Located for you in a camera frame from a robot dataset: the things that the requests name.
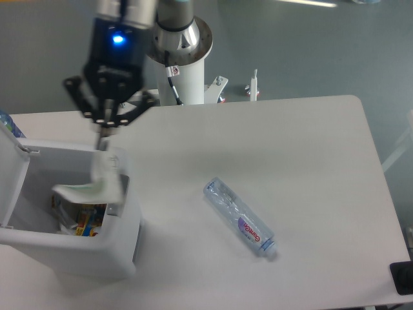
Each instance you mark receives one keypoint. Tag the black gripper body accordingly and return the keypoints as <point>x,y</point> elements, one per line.
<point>114,69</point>

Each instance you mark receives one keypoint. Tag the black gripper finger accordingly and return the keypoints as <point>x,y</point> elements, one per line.
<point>116,120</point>
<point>73,87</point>

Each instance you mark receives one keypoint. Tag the clear plastic water bottle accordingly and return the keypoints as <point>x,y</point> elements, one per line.
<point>241,218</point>

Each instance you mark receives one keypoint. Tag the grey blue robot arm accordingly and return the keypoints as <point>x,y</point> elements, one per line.
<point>170,15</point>

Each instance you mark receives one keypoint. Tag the colourful trash in can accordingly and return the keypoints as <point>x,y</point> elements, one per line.
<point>76,219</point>

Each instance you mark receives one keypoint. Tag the white trash can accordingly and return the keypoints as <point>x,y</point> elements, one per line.
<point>29,170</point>

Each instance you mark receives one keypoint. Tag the blue bottle at left edge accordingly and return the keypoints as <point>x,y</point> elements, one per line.
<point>7,120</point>

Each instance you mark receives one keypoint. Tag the black device at table edge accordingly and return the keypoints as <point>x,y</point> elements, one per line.
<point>402,277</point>

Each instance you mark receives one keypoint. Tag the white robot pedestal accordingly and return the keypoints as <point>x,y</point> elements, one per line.
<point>179,65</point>

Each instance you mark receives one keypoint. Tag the white frame at right edge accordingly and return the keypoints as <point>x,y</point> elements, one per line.
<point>402,144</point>

